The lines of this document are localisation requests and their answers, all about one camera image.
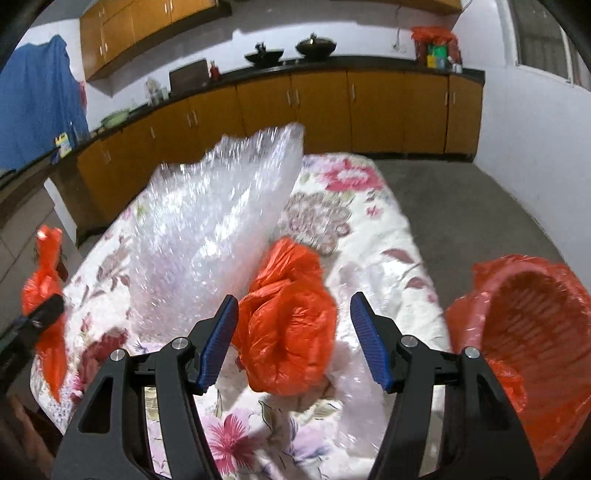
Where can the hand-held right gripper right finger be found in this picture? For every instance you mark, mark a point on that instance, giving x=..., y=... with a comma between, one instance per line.
x=369, y=341

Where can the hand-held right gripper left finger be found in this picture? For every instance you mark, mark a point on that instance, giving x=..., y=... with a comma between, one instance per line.
x=217, y=346

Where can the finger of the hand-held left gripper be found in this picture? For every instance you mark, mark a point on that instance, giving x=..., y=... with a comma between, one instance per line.
x=46, y=311

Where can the long orange plastic bag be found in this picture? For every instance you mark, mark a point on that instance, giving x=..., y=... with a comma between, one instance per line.
x=46, y=272

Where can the small clear bubble wrap piece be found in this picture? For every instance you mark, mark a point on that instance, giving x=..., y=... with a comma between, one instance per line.
x=355, y=406

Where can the red plastic waste basket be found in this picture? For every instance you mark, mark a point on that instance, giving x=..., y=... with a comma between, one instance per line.
x=464, y=318

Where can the clear bubble wrap sheet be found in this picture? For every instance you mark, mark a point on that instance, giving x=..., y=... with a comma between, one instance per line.
x=207, y=221

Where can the floral tablecloth table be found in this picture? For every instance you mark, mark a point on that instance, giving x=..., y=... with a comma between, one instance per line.
x=360, y=240

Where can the yellow and blue packet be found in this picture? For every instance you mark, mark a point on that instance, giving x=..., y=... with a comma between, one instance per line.
x=63, y=146

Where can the green pot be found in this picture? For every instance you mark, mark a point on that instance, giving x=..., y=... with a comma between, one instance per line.
x=115, y=118

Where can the blue hanging cloth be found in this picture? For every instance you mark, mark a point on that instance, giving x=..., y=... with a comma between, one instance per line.
x=37, y=101

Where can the orange kitchen base cabinets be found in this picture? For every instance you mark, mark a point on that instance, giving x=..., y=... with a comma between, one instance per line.
x=378, y=110

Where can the glass jar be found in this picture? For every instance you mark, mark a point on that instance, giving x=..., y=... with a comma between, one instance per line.
x=157, y=92

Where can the brown cutting board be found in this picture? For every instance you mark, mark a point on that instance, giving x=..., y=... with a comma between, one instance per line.
x=188, y=77

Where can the red bottle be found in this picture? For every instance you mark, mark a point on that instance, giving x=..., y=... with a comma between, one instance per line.
x=214, y=70

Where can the green and yellow containers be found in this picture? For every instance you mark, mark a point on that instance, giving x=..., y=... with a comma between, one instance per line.
x=436, y=57

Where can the small black wok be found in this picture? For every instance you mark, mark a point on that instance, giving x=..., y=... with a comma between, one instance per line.
x=263, y=56

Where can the large black wok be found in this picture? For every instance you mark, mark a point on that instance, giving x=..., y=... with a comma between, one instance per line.
x=316, y=46

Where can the orange bag on counter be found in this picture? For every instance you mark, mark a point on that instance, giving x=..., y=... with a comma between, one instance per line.
x=434, y=36

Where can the window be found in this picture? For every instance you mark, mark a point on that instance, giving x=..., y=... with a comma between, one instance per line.
x=540, y=37

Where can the orange wall cabinets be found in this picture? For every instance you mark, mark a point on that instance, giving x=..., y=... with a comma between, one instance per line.
x=138, y=27

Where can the orange wall cabinet by window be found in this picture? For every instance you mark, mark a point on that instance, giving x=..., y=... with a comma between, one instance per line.
x=425, y=3

